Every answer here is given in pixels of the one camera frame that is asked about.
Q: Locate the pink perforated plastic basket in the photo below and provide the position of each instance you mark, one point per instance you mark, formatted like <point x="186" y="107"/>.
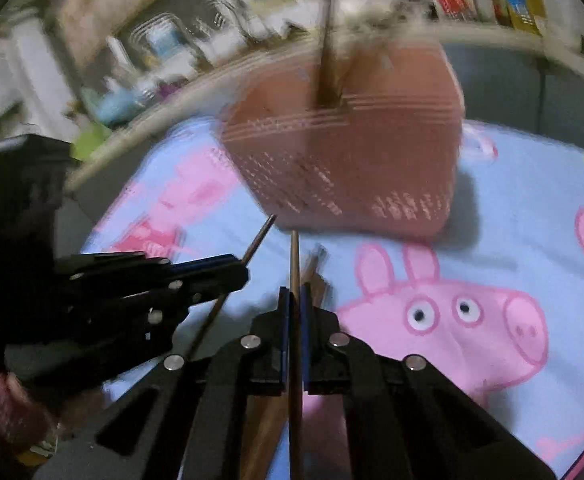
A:
<point x="362" y="160"/>

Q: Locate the green plastic bowl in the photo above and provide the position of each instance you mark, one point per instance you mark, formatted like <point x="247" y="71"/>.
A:
<point x="89" y="142"/>

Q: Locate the pile of wooden chopsticks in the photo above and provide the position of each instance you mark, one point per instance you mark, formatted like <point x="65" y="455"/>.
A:
<point x="267" y="435"/>

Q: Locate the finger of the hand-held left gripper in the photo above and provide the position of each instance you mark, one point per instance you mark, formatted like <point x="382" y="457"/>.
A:
<point x="207" y="270"/>
<point x="137" y="320"/>

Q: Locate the red packet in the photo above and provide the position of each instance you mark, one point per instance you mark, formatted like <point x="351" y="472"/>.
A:
<point x="452" y="0"/>

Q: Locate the white jug with blue label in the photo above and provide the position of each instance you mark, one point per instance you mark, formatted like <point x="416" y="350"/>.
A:
<point x="164" y="42"/>

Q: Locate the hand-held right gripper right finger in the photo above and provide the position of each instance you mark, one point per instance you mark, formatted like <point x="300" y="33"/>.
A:
<point x="307" y="320"/>

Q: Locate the blue plastic tub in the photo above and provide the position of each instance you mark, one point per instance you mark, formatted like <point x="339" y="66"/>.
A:
<point x="117" y="107"/>

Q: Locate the person's left forearm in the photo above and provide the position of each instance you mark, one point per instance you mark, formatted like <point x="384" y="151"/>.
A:
<point x="2" y="405"/>

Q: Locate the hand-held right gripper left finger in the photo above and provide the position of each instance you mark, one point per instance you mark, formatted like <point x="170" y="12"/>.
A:
<point x="284" y="320"/>

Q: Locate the brown wooden chopstick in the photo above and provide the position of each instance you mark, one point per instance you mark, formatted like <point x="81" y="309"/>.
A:
<point x="262" y="235"/>
<point x="328" y="60"/>
<point x="295" y="260"/>

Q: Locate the cartoon pig printed blanket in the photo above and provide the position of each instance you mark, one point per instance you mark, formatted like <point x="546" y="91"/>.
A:
<point x="472" y="270"/>

